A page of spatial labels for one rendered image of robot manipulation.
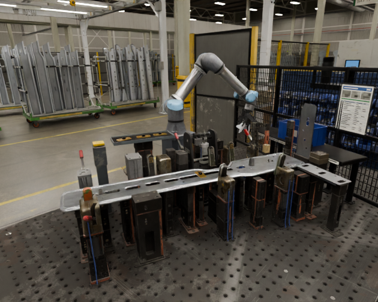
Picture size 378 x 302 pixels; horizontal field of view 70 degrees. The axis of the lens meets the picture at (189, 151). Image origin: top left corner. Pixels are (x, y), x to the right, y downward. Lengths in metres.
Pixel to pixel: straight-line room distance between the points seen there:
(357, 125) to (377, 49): 6.34
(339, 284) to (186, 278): 0.65
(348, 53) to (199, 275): 7.65
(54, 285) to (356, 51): 8.02
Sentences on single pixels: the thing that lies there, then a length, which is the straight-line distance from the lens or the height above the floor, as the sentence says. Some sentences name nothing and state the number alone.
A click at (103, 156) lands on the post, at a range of 1.63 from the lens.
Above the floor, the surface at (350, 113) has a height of 1.27.
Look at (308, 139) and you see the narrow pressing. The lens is 1.86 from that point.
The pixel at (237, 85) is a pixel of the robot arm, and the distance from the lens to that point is 2.04.
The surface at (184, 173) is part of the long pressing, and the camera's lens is 1.52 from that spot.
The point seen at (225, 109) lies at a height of 0.88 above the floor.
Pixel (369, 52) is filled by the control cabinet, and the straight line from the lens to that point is 8.29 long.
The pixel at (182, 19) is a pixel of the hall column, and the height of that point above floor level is 2.80.
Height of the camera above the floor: 1.60
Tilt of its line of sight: 19 degrees down
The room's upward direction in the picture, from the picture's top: 1 degrees counter-clockwise
